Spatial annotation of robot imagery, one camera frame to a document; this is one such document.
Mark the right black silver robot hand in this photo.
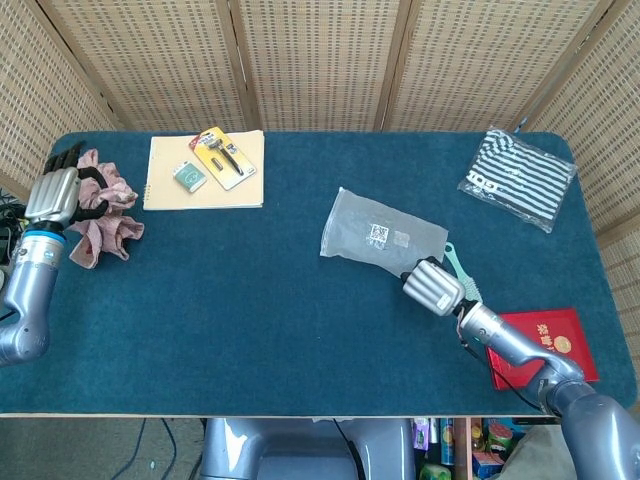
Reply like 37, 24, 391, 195
398, 258, 467, 317

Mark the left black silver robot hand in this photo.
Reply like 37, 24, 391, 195
23, 140, 114, 232

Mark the pink cloth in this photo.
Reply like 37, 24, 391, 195
67, 148, 146, 270

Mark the clear plastic zip bag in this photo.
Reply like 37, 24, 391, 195
319, 186, 450, 277

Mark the striped packaged garment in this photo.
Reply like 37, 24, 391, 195
456, 125, 578, 235

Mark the mint green hairbrush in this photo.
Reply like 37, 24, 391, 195
439, 242, 484, 305

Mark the beige spiral notebook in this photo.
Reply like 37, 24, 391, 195
141, 129, 266, 212

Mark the small green white box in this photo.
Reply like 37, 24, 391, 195
171, 160, 207, 193

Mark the red certificate book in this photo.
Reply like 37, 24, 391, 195
485, 307, 600, 391

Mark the shelf with colourful packages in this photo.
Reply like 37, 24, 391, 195
410, 417, 526, 480

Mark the yellow razor blister pack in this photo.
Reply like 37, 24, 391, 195
188, 126, 258, 192

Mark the blue felt table cover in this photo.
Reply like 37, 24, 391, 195
0, 130, 637, 417

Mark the grey robot torso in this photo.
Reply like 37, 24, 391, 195
199, 417, 417, 480

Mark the woven wooden folding screen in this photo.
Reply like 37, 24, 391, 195
0, 0, 640, 351

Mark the cable clutter on floor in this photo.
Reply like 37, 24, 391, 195
0, 187, 31, 291

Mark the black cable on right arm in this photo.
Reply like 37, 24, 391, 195
457, 324, 549, 412

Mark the black cable on torso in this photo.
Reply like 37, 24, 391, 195
333, 418, 362, 480

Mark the blue cable on floor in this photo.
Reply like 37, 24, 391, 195
112, 418, 179, 480

